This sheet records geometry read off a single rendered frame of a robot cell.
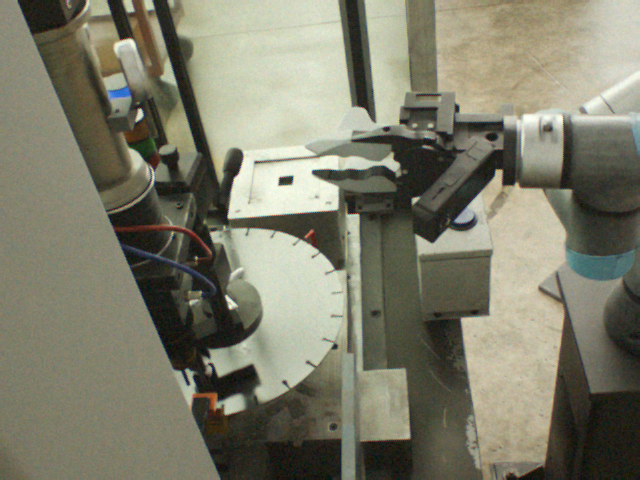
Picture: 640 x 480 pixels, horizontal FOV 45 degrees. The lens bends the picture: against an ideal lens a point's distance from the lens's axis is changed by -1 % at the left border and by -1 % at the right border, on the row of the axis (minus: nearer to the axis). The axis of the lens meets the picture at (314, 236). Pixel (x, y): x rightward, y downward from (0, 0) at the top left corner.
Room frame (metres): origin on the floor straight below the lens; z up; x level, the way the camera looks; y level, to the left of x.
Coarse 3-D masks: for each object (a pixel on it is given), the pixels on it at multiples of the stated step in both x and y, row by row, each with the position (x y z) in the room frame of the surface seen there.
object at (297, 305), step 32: (256, 256) 0.81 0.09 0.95; (288, 256) 0.80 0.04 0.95; (320, 256) 0.79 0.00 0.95; (256, 288) 0.75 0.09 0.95; (288, 288) 0.74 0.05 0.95; (320, 288) 0.72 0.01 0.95; (288, 320) 0.68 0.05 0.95; (320, 320) 0.67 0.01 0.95; (224, 352) 0.64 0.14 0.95; (256, 352) 0.63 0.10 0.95; (288, 352) 0.63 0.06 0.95; (320, 352) 0.62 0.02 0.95; (192, 384) 0.60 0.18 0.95; (224, 384) 0.59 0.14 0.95; (256, 384) 0.59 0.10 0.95; (288, 384) 0.58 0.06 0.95
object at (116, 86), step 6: (108, 78) 1.02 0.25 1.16; (114, 78) 1.01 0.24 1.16; (120, 78) 1.01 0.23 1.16; (108, 84) 1.00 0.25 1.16; (114, 84) 1.00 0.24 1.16; (120, 84) 0.99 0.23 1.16; (126, 84) 0.99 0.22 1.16; (108, 90) 0.98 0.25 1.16; (114, 90) 0.98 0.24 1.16; (120, 90) 0.98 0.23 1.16; (126, 90) 0.99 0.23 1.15; (114, 96) 0.98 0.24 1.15; (120, 96) 0.98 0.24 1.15; (126, 96) 0.98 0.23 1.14
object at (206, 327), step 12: (216, 300) 0.63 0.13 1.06; (216, 312) 0.63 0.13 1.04; (228, 312) 0.63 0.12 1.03; (204, 324) 0.64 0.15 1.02; (216, 324) 0.63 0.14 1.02; (228, 324) 0.63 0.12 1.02; (240, 324) 0.63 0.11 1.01; (204, 336) 0.62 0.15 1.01; (216, 336) 0.62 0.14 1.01; (228, 336) 0.63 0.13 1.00; (204, 348) 0.63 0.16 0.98
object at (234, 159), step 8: (232, 152) 0.69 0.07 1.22; (240, 152) 0.69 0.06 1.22; (224, 160) 0.68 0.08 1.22; (232, 160) 0.68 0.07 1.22; (240, 160) 0.68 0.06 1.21; (224, 168) 0.67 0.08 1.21; (232, 168) 0.67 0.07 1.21; (240, 168) 0.67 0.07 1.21; (224, 176) 0.66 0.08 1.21; (232, 176) 0.66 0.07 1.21; (224, 184) 0.65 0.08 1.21; (232, 184) 0.65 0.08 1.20; (224, 192) 0.64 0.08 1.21; (216, 200) 0.63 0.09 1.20; (224, 200) 0.63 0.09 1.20; (224, 208) 0.63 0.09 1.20
